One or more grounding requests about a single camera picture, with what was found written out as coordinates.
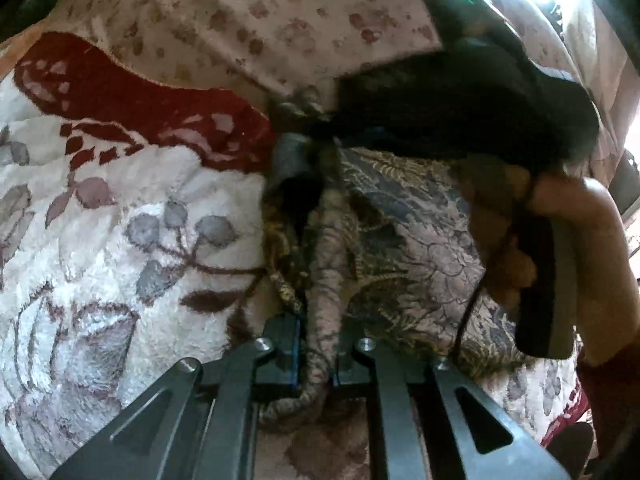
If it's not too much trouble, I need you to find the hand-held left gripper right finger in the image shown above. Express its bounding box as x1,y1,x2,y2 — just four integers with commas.
332,337,571,480

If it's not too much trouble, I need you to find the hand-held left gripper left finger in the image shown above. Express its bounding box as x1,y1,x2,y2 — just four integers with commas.
50,312,307,480

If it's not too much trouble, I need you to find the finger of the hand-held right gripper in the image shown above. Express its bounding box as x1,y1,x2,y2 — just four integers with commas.
270,91,346,201

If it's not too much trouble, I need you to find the dark floral patterned garment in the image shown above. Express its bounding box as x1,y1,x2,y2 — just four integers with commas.
260,142,551,423

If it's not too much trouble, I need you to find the person's right forearm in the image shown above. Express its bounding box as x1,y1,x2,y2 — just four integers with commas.
575,355,640,448

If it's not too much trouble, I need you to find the person's right hand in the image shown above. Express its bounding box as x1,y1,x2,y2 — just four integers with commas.
465,162,627,367

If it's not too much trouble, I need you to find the white floral plush blanket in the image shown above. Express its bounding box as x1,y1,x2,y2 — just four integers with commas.
0,30,601,480

